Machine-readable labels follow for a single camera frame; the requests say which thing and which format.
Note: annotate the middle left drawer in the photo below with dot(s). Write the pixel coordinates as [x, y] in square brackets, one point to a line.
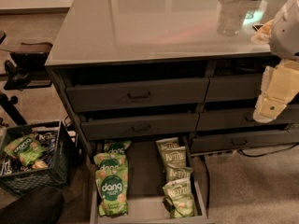
[139, 126]

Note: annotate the dark grey drawer cabinet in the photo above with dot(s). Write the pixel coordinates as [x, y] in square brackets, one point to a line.
[116, 41]

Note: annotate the green dang chip bag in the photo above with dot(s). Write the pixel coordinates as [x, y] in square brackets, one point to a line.
[110, 161]
[112, 185]
[118, 147]

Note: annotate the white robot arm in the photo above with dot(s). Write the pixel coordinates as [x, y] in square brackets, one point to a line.
[284, 40]

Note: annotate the black white fiducial marker board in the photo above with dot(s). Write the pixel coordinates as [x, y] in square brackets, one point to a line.
[263, 34]

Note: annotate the rear green kettle chip bag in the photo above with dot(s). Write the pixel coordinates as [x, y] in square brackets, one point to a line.
[167, 143]

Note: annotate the dark blue snack bags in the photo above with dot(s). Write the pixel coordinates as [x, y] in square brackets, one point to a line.
[48, 140]

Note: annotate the dark object front left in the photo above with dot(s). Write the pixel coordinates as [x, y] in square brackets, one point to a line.
[44, 205]

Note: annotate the bottom right drawer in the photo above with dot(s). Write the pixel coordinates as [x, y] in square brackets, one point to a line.
[221, 142]

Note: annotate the dark chair with armrest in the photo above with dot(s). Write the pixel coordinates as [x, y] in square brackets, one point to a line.
[27, 72]

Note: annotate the top right drawer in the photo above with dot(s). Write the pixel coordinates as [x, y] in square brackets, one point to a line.
[232, 88]

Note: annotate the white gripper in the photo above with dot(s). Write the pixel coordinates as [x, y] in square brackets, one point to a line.
[286, 36]

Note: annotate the top left drawer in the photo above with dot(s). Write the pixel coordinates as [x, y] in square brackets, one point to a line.
[137, 94]

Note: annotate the middle right drawer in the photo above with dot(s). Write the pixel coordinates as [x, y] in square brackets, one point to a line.
[242, 117]

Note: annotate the open bottom left drawer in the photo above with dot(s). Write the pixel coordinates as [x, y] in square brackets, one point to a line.
[145, 191]

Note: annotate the green dang bag in crate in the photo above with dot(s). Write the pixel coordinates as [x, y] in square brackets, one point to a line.
[26, 149]

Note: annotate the green kettle chip bag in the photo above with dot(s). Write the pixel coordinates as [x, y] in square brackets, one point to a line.
[167, 143]
[174, 156]
[175, 173]
[178, 194]

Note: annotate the dark plastic crate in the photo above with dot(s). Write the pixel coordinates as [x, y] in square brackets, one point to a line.
[56, 175]

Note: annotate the front green kettle chip bag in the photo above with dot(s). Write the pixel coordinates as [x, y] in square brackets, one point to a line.
[178, 194]

